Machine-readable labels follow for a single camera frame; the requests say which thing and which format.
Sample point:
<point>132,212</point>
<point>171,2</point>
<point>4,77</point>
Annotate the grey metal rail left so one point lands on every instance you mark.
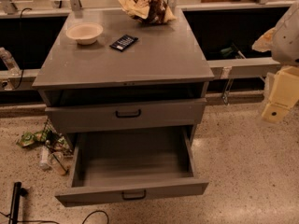
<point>20,83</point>

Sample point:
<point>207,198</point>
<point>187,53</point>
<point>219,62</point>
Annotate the open grey lower drawer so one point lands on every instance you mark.
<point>131,165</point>

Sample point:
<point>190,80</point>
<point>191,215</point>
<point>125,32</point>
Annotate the black stand on floor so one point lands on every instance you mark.
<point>18,192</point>

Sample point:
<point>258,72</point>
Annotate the small bottle on floor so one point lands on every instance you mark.
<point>43,164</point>

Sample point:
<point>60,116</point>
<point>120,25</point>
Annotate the grey metal rail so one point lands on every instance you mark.
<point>20,83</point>
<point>243,68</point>

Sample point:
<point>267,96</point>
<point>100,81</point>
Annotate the closed grey upper drawer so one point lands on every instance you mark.
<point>94,118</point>

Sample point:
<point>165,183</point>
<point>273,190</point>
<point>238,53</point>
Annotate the clear plastic cup on floor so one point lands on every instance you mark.
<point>56,162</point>

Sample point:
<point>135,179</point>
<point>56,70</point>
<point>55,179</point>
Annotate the crumpled brown chip bag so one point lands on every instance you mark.
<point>148,11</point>

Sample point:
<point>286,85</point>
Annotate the white paper bowl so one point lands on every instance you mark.
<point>85,33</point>

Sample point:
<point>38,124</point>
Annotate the grey metal rail right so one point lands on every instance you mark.
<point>243,68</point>

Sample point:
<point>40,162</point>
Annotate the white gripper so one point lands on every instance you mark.
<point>287,37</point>

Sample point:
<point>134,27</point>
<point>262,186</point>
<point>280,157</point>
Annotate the clear plastic water bottle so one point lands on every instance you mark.
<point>10,62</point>

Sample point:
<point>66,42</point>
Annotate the green snack bag on floor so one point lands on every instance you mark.
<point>27,139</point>

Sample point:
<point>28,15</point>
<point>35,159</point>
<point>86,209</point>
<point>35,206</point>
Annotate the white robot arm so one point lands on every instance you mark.
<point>283,42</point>

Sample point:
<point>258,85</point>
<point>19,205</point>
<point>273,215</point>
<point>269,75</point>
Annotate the grey drawer cabinet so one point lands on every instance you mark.
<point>164,64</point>

